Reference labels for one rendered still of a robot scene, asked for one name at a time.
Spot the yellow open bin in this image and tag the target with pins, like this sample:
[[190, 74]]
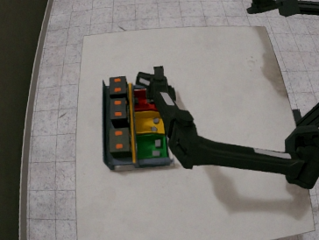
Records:
[[144, 123]]

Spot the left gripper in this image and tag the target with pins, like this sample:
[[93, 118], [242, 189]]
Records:
[[170, 89]]

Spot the dark blue-grey shelf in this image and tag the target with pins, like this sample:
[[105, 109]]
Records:
[[108, 160]]

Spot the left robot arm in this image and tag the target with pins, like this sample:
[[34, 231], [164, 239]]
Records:
[[300, 167]]

